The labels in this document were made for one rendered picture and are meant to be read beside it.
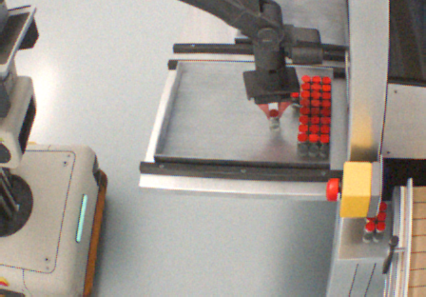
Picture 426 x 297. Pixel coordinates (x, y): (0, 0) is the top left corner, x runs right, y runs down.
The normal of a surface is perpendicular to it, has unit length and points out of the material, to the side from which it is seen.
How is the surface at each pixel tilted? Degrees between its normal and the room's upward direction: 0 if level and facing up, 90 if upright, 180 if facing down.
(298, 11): 0
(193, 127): 0
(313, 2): 0
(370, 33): 90
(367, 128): 90
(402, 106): 90
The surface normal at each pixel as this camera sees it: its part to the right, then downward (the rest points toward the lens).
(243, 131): -0.11, -0.64
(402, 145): -0.15, 0.77
